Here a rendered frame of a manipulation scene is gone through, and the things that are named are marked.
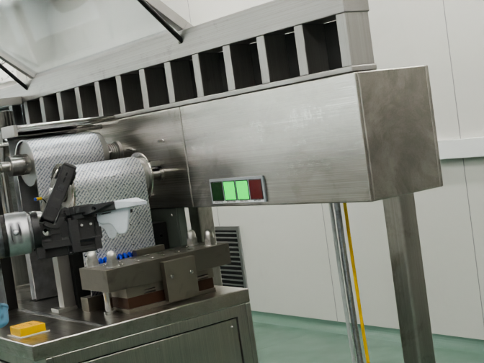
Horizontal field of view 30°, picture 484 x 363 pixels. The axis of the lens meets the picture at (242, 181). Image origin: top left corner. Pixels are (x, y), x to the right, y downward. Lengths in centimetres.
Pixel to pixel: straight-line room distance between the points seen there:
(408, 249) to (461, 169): 271
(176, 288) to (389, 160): 72
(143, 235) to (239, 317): 38
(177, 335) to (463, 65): 283
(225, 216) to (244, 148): 424
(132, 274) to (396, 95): 85
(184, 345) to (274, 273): 385
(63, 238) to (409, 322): 101
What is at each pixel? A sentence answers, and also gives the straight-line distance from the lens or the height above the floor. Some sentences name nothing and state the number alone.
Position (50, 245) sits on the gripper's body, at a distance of 162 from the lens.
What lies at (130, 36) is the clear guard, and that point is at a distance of 288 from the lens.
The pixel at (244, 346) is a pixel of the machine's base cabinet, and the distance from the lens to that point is 259.
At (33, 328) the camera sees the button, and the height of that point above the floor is 92.
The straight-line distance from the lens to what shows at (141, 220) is 268.
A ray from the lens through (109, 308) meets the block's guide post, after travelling 250.
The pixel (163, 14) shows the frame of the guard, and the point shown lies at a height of 170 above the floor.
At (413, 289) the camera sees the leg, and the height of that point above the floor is 90.
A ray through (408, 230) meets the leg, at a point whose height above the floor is 104.
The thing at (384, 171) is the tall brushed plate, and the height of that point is 121.
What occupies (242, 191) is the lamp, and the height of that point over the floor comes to 118.
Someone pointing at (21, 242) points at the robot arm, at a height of 120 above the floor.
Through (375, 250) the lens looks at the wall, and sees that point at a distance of 550.
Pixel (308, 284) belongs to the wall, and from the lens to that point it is 603.
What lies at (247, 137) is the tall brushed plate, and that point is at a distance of 241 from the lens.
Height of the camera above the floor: 134
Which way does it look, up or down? 3 degrees down
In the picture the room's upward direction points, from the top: 8 degrees counter-clockwise
